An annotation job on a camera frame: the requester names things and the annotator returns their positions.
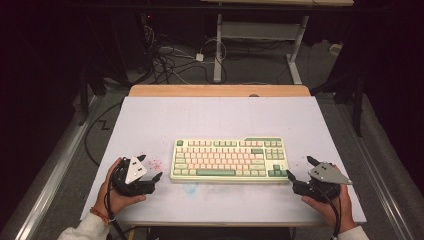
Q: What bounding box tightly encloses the person's right hand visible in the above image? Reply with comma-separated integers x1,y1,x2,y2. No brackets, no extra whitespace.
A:
301,184,358,234

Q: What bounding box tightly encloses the black stand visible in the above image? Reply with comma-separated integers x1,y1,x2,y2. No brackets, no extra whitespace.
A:
78,66,108,127
311,66,365,138

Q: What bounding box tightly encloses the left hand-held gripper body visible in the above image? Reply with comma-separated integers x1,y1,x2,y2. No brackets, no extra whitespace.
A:
110,155,158,197

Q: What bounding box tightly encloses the wooden table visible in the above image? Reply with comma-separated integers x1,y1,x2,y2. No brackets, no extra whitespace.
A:
116,84,328,228

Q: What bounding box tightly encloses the person's left hand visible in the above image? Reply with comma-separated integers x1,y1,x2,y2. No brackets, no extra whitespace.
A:
94,157,148,219

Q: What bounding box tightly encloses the bundle of floor cables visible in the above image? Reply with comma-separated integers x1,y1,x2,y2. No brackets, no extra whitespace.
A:
141,24,231,85

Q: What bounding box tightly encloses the orange bead bracelet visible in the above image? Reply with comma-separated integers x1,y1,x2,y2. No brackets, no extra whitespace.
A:
89,207,112,225

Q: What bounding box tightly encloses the cream pink green keyboard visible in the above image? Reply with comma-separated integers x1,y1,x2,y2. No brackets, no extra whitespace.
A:
170,136,290,185

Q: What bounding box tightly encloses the black floor cable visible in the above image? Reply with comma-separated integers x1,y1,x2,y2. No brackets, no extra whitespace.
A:
83,101,123,167

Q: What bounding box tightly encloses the aluminium rail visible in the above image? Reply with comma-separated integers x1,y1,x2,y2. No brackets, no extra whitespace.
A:
13,94,104,240
336,99,416,240

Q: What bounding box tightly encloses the hand-held gripper cable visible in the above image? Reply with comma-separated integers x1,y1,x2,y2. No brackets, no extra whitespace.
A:
313,184,343,238
104,163,129,240

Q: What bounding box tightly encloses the left hand-held gripper cable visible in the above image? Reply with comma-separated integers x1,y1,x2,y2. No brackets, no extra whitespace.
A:
104,163,129,240

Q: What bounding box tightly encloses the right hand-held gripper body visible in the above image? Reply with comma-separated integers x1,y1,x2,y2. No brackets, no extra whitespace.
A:
293,162,353,203

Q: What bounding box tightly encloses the white metal desk frame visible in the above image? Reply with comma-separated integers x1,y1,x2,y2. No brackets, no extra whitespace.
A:
201,0,354,85

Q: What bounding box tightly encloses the right hand-held gripper cable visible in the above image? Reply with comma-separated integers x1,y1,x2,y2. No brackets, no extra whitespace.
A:
313,184,343,238

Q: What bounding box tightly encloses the white board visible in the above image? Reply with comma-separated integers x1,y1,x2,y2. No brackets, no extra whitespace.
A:
79,95,368,224

